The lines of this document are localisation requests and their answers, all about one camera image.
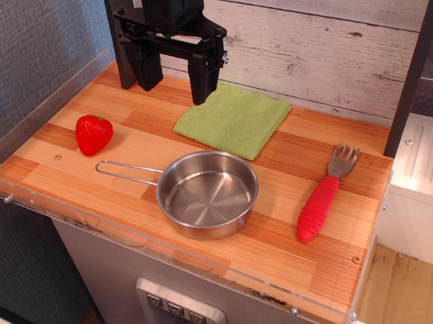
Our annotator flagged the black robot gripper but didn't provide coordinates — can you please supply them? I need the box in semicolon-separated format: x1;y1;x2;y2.
114;0;228;105

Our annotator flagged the stainless steel pan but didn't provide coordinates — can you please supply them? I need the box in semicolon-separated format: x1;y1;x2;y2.
96;150;259;241

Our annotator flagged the green towel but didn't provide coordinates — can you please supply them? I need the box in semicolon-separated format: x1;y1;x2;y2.
173;81;292;160

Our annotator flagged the red toy strawberry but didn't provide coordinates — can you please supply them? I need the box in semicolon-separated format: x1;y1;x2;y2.
75;115;114;157

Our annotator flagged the clear acrylic guard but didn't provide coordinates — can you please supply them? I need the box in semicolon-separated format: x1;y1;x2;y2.
0;34;382;324

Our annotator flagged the grey toy fridge cabinet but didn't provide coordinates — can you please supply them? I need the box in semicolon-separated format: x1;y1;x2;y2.
54;220;351;324

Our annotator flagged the silver dispenser panel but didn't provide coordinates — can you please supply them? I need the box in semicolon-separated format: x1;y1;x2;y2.
135;277;226;324

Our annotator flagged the white toy sink unit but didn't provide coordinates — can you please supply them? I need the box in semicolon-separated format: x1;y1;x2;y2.
376;114;433;264

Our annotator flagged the dark left frame post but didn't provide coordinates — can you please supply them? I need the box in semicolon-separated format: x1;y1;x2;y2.
104;0;144;90

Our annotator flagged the dark frame post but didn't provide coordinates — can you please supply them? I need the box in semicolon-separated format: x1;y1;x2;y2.
383;0;433;158
104;0;144;90

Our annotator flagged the red handled toy fork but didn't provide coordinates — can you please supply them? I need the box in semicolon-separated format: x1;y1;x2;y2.
296;144;360;242

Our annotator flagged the dark right frame post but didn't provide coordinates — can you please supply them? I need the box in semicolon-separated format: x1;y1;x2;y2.
383;0;433;158

